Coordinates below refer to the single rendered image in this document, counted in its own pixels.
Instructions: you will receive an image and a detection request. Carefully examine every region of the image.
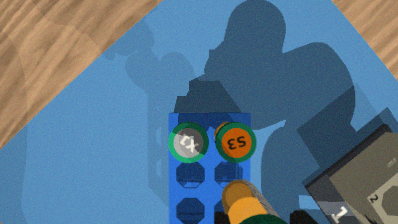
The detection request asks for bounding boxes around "blue tube rack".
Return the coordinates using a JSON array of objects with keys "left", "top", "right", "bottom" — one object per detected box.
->
[{"left": 169, "top": 113, "right": 251, "bottom": 224}]

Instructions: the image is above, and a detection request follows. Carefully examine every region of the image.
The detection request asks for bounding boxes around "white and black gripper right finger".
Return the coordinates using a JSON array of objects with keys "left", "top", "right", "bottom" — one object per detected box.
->
[{"left": 289, "top": 210, "right": 318, "bottom": 224}]

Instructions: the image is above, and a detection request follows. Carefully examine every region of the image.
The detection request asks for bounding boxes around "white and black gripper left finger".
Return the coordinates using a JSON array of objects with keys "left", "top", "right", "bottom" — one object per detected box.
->
[{"left": 214, "top": 212, "right": 231, "bottom": 224}]

